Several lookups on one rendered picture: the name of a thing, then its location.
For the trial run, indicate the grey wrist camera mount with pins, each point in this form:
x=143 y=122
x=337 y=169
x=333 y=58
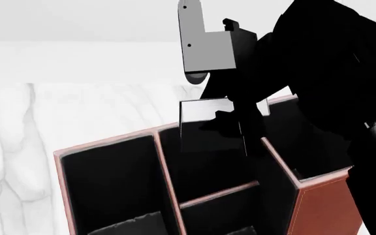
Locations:
x=204 y=49

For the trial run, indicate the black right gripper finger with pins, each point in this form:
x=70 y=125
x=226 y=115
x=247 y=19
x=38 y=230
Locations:
x=250 y=127
x=224 y=122

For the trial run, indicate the black glossy book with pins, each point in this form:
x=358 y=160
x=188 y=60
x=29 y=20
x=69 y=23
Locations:
x=201 y=115

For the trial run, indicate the brown leather compartment caddy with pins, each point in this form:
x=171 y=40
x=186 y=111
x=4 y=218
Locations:
x=322 y=205

